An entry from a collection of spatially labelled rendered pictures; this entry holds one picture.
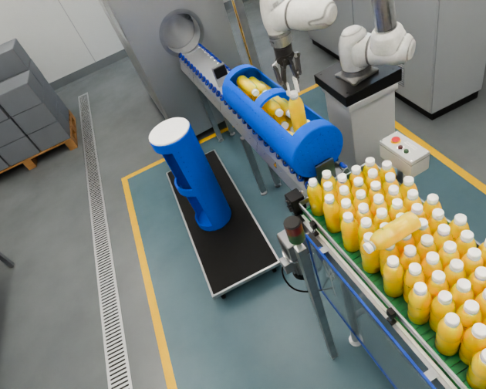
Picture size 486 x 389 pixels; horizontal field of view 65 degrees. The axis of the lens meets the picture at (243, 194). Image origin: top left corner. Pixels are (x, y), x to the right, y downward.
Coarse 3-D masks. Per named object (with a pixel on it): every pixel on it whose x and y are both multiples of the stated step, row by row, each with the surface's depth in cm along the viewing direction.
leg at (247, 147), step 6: (240, 138) 288; (246, 144) 288; (246, 150) 291; (252, 156) 297; (252, 162) 301; (252, 168) 305; (258, 168) 307; (258, 174) 311; (258, 180) 315; (258, 186) 321; (264, 186) 321; (264, 192) 328
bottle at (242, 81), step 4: (240, 76) 232; (244, 76) 231; (240, 80) 230; (244, 80) 228; (248, 80) 227; (240, 84) 230; (244, 84) 226; (248, 84) 223; (252, 84) 223; (244, 88) 226; (248, 88) 223; (252, 88) 222; (256, 88) 223; (248, 92) 223
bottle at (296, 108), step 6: (294, 102) 171; (300, 102) 171; (294, 108) 172; (300, 108) 172; (294, 114) 174; (300, 114) 174; (294, 120) 177; (300, 120) 176; (306, 120) 179; (294, 126) 180; (300, 126) 179
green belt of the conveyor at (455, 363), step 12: (312, 216) 182; (324, 228) 175; (336, 240) 169; (348, 252) 163; (348, 264) 159; (360, 264) 158; (360, 276) 154; (372, 276) 153; (396, 300) 144; (420, 336) 133; (432, 336) 132; (432, 348) 129; (444, 360) 126; (456, 360) 125; (444, 372) 123; (456, 372) 123; (456, 384) 120; (468, 384) 119
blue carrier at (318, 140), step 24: (240, 72) 237; (240, 96) 218; (264, 96) 203; (288, 96) 220; (264, 120) 197; (312, 120) 177; (288, 144) 179; (312, 144) 177; (336, 144) 184; (312, 168) 187
